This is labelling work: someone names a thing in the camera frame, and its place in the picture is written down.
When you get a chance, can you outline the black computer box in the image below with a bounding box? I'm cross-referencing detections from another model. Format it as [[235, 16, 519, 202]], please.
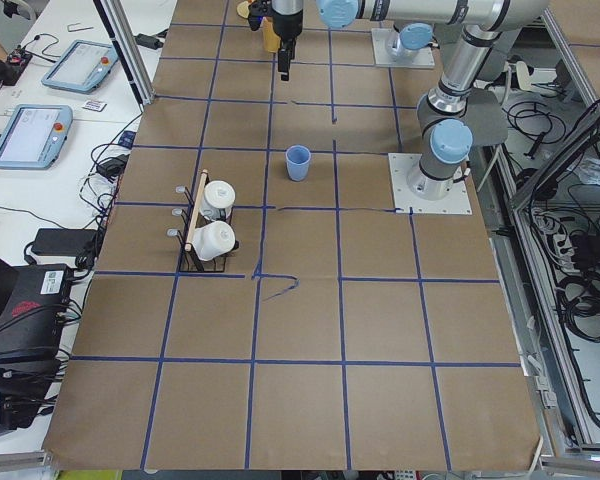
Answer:
[[0, 258, 73, 363]]

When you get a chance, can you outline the light blue plastic cup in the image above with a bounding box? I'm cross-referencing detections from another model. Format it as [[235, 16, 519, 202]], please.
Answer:
[[285, 145, 311, 182]]

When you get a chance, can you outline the white ceramic mug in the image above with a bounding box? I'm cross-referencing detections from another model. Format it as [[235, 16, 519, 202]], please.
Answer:
[[200, 180, 236, 221], [193, 221, 236, 261]]

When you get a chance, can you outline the blue teach pendant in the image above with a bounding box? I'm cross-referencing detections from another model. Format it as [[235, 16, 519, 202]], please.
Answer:
[[41, 40, 118, 94], [0, 104, 73, 170]]

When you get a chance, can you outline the black wire mug rack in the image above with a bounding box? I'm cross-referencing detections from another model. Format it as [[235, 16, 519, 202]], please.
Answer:
[[167, 169, 239, 273]]

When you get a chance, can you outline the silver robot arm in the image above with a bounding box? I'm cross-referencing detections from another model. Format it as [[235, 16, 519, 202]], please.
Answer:
[[316, 1, 549, 200]]

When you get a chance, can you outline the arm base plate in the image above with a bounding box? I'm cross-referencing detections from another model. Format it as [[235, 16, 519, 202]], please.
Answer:
[[371, 28, 435, 69], [388, 153, 472, 215]]

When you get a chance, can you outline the wooden rack handle rod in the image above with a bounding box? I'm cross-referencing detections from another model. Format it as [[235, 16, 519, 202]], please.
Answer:
[[184, 169, 208, 252]]

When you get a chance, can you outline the blue teach pendant far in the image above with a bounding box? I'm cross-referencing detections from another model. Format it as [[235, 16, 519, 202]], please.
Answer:
[[41, 40, 118, 94]]

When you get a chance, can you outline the bamboo chopstick holder cup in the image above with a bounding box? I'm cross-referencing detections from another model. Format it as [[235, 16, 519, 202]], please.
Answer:
[[261, 17, 280, 53]]

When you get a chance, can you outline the aluminium frame post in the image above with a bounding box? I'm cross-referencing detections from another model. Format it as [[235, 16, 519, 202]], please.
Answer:
[[93, 0, 155, 106]]

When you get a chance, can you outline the black power adapter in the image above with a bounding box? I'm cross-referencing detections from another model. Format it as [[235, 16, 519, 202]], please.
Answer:
[[31, 228, 96, 257]]

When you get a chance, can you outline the blue teach pendant near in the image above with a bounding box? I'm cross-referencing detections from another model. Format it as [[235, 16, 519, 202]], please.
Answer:
[[0, 104, 73, 170]]

